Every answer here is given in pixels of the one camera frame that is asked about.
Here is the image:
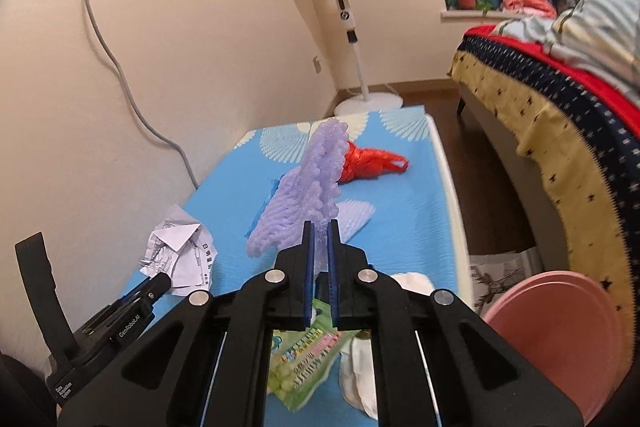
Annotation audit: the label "blue crumpled wrapper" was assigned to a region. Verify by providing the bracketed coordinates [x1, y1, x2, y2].
[248, 177, 290, 238]

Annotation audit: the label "white windowsill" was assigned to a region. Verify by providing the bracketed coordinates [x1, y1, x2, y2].
[440, 8, 506, 21]

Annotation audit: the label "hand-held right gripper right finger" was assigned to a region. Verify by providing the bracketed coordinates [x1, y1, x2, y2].
[327, 218, 586, 427]

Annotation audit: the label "purple foam fruit net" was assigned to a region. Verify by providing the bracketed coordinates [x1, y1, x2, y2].
[245, 118, 351, 275]

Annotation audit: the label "red plastic bag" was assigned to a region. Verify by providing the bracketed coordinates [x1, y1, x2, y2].
[340, 142, 410, 185]

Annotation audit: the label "person's left forearm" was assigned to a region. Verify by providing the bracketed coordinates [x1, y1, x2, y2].
[0, 354, 51, 427]

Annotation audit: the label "grey power cable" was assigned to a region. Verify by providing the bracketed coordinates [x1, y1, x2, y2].
[65, 0, 201, 188]

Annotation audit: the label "bed with starry cover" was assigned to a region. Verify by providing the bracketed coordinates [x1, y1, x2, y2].
[446, 26, 640, 344]

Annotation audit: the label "pink plastic basin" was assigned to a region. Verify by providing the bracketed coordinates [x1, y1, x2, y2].
[482, 271, 626, 425]

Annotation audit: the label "striped blanket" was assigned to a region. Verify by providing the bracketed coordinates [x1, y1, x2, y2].
[495, 0, 640, 104]

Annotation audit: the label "green snack packet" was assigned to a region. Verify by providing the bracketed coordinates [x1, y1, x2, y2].
[267, 299, 371, 408]

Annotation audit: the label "white foam fruit net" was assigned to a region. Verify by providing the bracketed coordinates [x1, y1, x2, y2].
[335, 200, 376, 243]

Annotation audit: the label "white printed paper bag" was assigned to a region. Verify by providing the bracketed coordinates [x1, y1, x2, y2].
[468, 249, 543, 317]

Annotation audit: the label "crumpled white tissue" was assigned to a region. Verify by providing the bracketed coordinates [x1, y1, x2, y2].
[339, 332, 381, 420]

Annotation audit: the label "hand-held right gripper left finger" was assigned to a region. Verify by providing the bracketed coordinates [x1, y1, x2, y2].
[60, 221, 317, 427]

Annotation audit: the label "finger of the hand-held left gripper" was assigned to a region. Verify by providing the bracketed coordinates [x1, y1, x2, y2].
[120, 273, 173, 308]

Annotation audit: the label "pink folded clothes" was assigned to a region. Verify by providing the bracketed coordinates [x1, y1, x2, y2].
[501, 0, 557, 18]

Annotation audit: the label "folded white tissue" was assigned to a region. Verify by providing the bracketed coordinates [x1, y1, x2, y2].
[390, 272, 436, 299]

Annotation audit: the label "white paper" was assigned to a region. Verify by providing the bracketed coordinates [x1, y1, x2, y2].
[139, 204, 219, 297]

